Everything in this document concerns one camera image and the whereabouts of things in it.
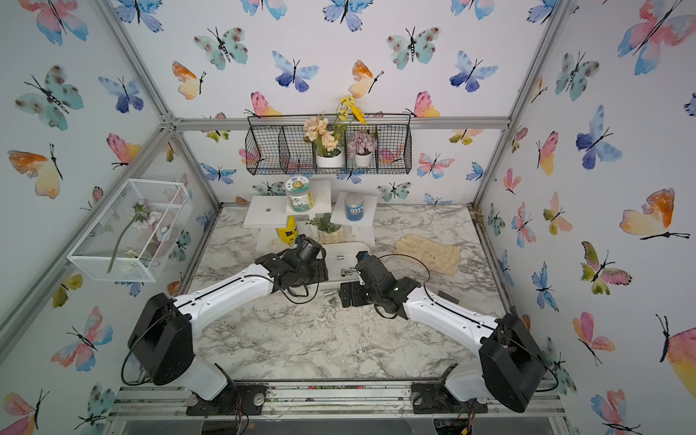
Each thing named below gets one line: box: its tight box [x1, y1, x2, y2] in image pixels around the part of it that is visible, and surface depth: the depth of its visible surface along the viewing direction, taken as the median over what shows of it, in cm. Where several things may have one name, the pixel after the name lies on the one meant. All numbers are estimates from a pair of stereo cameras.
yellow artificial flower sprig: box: [334, 94, 368, 132], surface depth 86 cm
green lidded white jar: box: [284, 175, 315, 213], surface depth 86 cm
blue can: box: [344, 192, 365, 223], surface depth 93 cm
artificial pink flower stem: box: [89, 179, 178, 283], surface depth 73 cm
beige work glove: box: [394, 233, 461, 277], surface depth 106 cm
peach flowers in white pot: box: [303, 116, 347, 169], surface depth 84 cm
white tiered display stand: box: [242, 180, 378, 252], surface depth 98 cm
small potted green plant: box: [304, 213, 344, 245], surface depth 103 cm
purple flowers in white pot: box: [348, 130, 377, 168], surface depth 92 cm
